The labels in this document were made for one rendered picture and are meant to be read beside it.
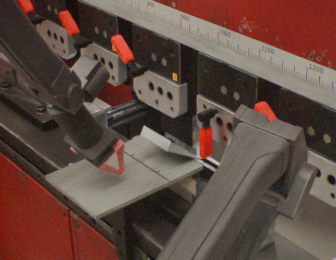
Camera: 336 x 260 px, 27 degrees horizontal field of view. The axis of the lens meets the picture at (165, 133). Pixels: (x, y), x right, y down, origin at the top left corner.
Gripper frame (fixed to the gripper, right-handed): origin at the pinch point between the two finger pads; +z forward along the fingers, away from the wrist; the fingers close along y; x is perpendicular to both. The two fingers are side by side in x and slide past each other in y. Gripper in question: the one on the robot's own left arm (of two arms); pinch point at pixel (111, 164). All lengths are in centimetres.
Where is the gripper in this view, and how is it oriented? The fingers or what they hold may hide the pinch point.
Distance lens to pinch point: 134.7
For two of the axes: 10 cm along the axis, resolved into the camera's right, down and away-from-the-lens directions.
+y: -6.4, -3.7, 6.8
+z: 4.0, 5.9, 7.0
